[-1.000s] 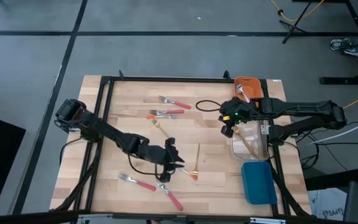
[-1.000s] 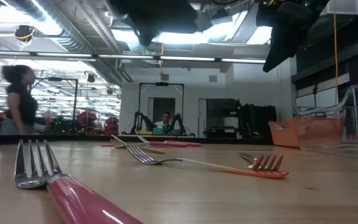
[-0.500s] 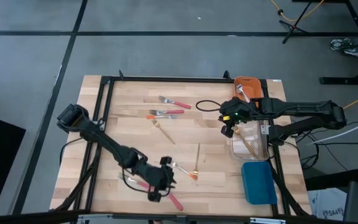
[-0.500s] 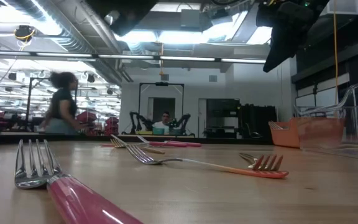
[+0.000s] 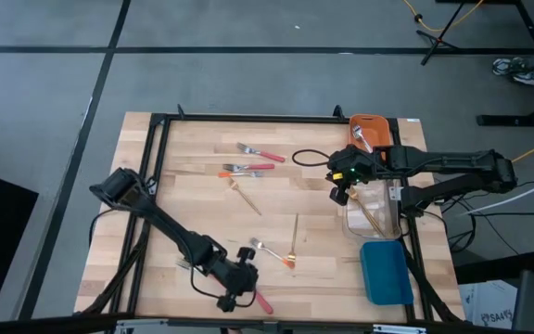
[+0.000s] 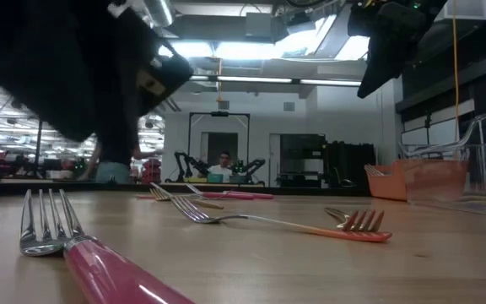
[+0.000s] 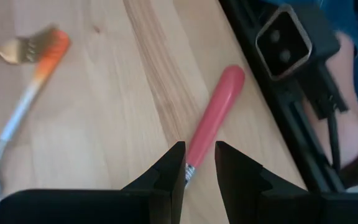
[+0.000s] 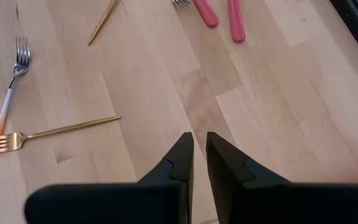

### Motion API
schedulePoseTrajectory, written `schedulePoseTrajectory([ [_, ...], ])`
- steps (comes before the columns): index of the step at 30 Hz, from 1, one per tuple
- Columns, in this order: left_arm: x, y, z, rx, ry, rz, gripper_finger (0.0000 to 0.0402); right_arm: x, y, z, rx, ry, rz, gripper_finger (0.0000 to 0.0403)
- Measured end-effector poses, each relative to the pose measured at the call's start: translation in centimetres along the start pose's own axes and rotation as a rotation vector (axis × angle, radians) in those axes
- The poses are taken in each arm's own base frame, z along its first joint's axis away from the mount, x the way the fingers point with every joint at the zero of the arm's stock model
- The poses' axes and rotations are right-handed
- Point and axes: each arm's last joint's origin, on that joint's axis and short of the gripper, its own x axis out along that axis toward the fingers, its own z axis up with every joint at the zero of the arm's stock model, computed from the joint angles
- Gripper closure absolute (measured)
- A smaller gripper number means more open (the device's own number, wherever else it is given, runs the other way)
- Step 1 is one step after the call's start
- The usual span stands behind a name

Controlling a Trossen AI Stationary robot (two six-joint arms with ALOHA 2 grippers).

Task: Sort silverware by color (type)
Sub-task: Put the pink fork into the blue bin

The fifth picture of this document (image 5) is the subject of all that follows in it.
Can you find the person's shoe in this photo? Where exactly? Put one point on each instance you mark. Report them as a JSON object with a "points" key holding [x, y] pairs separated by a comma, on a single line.
{"points": [[533, 76], [508, 66]]}

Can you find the orange plastic bin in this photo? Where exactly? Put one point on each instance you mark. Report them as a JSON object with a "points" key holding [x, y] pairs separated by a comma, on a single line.
{"points": [[378, 130]]}

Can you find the blue plastic bin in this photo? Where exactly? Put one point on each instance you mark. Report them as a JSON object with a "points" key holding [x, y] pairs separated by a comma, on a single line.
{"points": [[385, 273]]}

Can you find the black desk leg frame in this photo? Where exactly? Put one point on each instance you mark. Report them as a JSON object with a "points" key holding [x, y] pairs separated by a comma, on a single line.
{"points": [[503, 120]]}

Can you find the white cardboard box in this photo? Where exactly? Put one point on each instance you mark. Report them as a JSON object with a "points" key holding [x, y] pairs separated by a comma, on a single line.
{"points": [[489, 306]]}

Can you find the clear plastic bin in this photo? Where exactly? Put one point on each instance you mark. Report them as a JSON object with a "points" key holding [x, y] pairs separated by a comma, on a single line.
{"points": [[355, 222]]}

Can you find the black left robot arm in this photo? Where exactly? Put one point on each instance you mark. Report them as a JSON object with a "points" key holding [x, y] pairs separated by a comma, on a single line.
{"points": [[165, 222]]}

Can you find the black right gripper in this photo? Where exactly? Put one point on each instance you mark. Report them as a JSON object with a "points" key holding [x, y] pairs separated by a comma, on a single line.
{"points": [[352, 167]]}

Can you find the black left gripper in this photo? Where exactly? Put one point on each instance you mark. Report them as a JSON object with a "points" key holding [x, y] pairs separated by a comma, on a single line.
{"points": [[237, 278]]}

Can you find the black frame bracket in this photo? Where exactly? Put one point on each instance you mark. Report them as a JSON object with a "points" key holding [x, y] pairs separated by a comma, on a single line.
{"points": [[181, 112], [339, 112]]}

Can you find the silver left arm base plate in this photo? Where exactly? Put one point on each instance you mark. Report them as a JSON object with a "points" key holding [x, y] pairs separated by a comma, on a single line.
{"points": [[152, 185]]}

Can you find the black tripod stand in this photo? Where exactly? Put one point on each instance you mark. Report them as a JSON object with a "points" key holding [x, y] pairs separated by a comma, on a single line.
{"points": [[436, 42]]}

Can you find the black crossbeam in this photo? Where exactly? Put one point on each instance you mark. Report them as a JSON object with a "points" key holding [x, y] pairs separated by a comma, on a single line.
{"points": [[40, 323]]}

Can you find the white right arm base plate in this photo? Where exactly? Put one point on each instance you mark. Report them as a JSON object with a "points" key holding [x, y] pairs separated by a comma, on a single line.
{"points": [[394, 194]]}

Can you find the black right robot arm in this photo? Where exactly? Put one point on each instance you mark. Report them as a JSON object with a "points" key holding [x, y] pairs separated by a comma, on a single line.
{"points": [[457, 160]]}

